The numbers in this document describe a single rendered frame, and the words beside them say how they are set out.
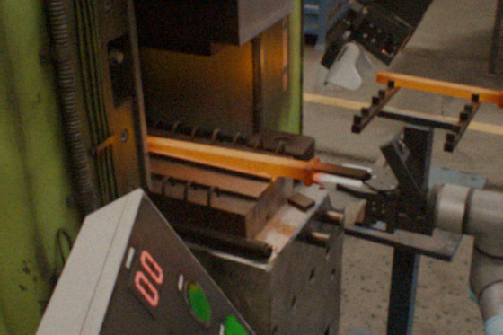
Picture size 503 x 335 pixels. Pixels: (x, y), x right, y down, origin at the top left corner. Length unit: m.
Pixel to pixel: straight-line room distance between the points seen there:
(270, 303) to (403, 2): 0.56
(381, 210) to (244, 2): 0.41
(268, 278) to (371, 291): 1.44
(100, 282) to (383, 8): 0.47
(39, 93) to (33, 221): 0.17
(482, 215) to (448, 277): 1.58
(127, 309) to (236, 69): 0.87
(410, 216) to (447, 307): 1.40
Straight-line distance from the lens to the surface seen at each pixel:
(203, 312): 0.79
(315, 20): 4.87
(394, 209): 1.14
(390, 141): 1.11
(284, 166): 1.20
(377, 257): 2.73
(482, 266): 1.15
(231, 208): 1.16
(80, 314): 0.65
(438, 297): 2.58
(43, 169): 0.92
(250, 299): 1.19
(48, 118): 0.91
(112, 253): 0.70
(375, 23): 0.87
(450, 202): 1.11
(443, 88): 1.77
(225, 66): 1.47
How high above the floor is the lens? 1.60
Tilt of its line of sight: 27 degrees down
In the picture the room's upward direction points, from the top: 1 degrees counter-clockwise
